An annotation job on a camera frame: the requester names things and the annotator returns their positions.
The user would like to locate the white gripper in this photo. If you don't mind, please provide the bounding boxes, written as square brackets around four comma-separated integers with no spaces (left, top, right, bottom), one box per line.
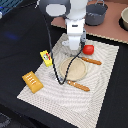
[65,19,86,50]

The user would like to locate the red toy tomato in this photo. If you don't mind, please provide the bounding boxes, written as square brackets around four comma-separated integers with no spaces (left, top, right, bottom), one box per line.
[83,45,94,55]

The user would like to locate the yellow butter box toy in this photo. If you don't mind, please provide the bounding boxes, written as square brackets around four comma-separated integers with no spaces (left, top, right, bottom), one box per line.
[40,50,52,67]

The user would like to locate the orange bread loaf toy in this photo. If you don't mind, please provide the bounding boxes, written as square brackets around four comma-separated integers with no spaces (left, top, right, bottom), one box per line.
[22,71,43,93]

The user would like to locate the white ghost-shaped toy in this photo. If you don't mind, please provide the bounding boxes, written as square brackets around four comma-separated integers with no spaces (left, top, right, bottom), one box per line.
[62,41,69,46]

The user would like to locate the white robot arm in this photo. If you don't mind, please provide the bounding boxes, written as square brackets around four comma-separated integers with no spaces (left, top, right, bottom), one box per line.
[37,0,88,50]

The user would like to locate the large dark grey pot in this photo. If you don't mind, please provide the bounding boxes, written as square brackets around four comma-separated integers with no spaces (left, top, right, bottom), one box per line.
[85,1,107,26]

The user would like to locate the round beige plate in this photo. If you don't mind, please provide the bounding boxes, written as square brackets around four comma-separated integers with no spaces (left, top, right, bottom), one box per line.
[59,57,87,81]

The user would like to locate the beige bowl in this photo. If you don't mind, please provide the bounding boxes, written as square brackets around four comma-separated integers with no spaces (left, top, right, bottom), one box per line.
[121,7,128,30]

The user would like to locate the beige woven placemat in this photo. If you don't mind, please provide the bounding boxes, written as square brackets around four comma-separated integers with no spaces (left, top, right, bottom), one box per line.
[16,32,120,128]

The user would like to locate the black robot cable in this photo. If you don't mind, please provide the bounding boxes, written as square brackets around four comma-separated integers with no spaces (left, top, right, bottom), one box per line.
[39,6,84,86]

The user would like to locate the knife with orange handle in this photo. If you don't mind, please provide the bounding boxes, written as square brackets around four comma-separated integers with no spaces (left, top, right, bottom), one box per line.
[81,57,102,65]

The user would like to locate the fork with orange handle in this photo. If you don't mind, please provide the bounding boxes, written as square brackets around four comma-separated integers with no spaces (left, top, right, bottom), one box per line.
[49,72,91,93]

